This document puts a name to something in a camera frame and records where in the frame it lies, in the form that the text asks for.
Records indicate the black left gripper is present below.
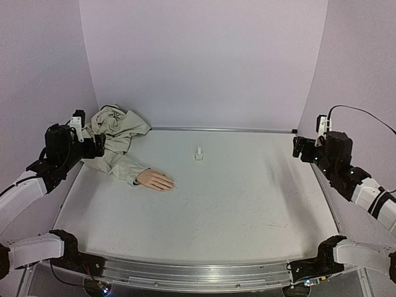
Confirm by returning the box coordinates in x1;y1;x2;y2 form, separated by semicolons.
61;134;106;172

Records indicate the white nail polish bottle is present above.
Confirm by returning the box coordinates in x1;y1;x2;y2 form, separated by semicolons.
194;153;204;161

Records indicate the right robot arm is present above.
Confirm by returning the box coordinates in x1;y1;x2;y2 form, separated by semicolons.
287;131;395;286

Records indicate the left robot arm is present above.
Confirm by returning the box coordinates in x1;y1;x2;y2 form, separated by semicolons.
1;123;106;278

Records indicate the beige jacket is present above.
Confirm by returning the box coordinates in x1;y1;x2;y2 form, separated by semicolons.
82;105;151;186

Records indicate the mannequin hand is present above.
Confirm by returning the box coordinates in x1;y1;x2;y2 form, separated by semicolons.
136;169;174;191

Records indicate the aluminium back table rail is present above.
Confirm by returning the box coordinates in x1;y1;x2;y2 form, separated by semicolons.
151;126;298;134

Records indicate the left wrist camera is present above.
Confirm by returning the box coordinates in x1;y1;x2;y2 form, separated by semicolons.
67;110;85;142

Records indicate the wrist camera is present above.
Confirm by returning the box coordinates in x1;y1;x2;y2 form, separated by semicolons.
67;110;85;142
315;114;332;147

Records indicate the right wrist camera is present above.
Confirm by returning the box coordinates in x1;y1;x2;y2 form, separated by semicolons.
315;114;332;147

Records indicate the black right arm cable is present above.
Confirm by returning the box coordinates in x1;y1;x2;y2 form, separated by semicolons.
327;105;396;136

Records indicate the aluminium front rail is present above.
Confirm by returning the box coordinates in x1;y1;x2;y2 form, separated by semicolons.
18;253;372;297

